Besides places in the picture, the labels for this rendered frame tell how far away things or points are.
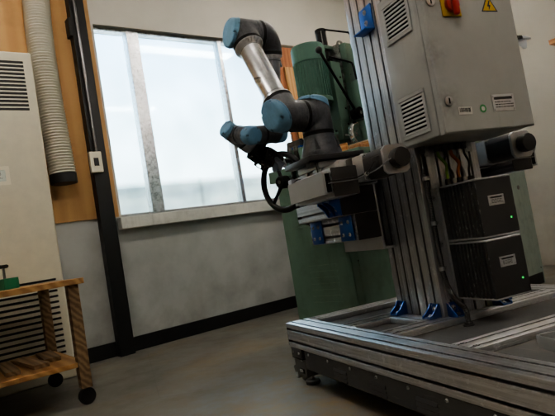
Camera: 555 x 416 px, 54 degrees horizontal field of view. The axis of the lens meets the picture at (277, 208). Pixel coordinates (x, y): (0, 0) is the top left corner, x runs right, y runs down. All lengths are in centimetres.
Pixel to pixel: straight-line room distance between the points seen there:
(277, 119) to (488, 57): 69
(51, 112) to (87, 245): 82
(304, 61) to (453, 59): 128
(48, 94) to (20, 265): 101
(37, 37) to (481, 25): 259
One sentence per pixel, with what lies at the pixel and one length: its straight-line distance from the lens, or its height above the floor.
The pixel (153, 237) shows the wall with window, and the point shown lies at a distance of 370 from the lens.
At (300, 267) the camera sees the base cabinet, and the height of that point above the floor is 39.
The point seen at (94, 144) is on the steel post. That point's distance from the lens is 356.
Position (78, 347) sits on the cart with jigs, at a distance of 248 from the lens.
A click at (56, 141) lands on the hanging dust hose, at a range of 341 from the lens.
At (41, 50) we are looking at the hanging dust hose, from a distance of 357.
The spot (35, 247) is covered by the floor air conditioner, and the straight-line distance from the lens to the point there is 316.
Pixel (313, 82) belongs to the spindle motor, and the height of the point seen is 129.
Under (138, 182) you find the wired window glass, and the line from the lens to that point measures 379.
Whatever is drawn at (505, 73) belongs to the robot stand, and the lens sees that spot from 177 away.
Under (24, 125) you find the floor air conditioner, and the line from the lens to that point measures 327.
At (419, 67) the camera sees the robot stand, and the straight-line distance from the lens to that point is 165.
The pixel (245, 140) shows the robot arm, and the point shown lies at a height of 95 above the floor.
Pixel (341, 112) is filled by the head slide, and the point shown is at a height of 114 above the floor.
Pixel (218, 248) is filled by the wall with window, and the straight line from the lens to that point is 392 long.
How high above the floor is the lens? 56
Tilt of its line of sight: 3 degrees up
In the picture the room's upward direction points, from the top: 10 degrees counter-clockwise
